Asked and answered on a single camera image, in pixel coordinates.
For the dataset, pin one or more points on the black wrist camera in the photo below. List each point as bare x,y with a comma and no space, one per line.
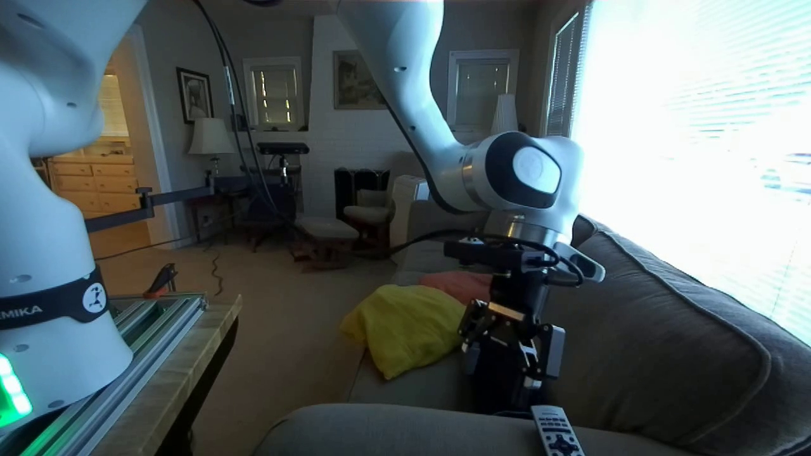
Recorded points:
472,253

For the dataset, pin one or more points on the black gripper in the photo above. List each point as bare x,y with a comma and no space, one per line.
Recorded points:
520,295

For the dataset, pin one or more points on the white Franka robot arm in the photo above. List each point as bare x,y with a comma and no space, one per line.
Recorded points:
50,254

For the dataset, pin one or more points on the grey fabric sofa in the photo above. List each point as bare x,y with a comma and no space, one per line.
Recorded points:
675,357

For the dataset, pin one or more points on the grey remote control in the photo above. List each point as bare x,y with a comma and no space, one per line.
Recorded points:
556,431

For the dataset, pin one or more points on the white cushioned chair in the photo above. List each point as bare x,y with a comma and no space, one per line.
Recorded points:
365,220

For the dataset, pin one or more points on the aluminium mounting plate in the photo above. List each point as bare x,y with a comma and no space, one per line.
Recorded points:
142,339

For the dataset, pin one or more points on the black boom bar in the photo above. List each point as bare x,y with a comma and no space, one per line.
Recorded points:
168,198

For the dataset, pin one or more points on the black fireplace opening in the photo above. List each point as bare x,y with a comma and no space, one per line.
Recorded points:
358,187

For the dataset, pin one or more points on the red black clamp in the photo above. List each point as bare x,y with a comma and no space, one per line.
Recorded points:
163,279

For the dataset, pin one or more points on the dark side table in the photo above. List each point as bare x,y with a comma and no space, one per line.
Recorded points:
210,220

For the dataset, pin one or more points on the black stereo camera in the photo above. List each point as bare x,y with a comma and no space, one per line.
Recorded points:
282,148

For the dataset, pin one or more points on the wooden dresser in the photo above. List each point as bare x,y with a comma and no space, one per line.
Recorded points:
92,179

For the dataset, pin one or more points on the black framed picture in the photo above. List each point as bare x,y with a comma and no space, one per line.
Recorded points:
194,94

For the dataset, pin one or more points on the yellow cloth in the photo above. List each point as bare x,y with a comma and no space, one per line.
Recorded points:
406,331

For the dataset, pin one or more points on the large bright window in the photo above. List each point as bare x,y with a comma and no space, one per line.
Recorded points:
692,127

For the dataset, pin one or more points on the white table lamp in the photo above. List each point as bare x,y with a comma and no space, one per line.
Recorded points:
504,116
210,137

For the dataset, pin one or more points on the framed painting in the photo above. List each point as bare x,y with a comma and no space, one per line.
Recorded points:
349,84

